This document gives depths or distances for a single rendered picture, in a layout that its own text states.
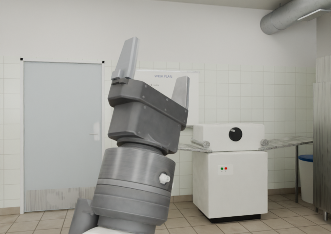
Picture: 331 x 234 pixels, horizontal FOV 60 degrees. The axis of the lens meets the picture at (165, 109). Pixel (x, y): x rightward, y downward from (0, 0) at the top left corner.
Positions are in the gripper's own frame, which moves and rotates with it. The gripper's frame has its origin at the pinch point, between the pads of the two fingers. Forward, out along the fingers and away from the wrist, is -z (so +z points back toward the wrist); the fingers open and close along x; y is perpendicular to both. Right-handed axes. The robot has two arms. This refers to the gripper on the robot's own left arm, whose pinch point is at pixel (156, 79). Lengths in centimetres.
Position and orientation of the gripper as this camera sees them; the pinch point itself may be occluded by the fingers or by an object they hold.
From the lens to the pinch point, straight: 39.5
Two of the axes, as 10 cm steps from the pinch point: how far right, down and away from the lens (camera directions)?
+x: -6.5, -3.8, -6.6
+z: -1.7, 9.2, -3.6
